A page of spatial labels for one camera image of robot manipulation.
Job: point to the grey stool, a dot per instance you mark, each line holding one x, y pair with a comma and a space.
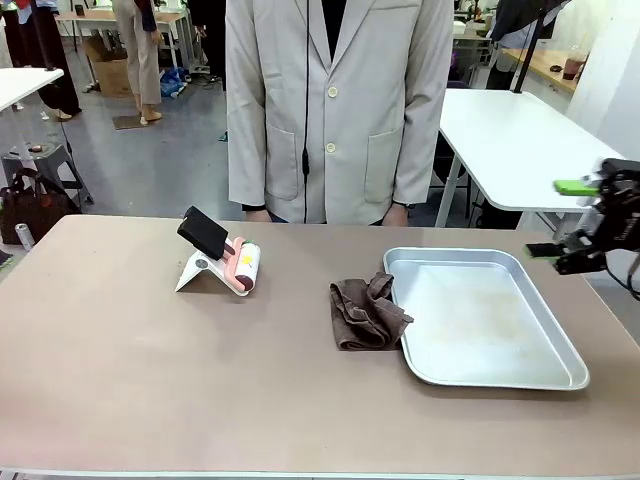
50, 155

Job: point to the person's right forearm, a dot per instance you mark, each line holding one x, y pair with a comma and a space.
247, 160

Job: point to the person's left forearm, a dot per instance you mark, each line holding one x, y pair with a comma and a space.
425, 150

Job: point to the metal tray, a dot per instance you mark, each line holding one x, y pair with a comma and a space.
480, 320

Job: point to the person's right hand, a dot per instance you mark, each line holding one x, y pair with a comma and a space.
257, 215

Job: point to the dark handbag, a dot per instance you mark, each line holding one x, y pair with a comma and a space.
30, 210

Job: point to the pink lint roller black grip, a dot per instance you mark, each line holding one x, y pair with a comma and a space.
200, 232

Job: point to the large white table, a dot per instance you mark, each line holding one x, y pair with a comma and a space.
500, 140

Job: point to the wooden desk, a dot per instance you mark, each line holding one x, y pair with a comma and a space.
540, 65

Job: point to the black slanted pole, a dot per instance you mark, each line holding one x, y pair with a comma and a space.
527, 45

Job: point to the brown cloth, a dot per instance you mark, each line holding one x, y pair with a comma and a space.
360, 315

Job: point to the blue plastic bag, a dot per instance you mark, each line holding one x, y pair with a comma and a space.
172, 82

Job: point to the person in beige trousers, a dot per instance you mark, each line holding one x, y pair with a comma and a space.
145, 60

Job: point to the plastic cup dark drink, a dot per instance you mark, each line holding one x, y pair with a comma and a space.
573, 67

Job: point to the person's left hand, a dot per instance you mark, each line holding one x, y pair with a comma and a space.
396, 215

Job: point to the person in beige blazer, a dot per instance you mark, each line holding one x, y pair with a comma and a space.
300, 100

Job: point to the teal floor item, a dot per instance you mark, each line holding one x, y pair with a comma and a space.
224, 136

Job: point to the small white table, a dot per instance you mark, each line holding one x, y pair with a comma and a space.
25, 82

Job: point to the person in dark clothes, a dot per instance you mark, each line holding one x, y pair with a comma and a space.
55, 50

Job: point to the long wooden table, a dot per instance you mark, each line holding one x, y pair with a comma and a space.
100, 16

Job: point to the cardboard box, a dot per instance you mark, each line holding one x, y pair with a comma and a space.
112, 70

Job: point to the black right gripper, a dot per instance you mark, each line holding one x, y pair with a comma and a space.
620, 225

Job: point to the silver drink can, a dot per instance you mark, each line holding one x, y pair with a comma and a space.
24, 235

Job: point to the brown floor mat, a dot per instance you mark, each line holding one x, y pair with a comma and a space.
130, 122

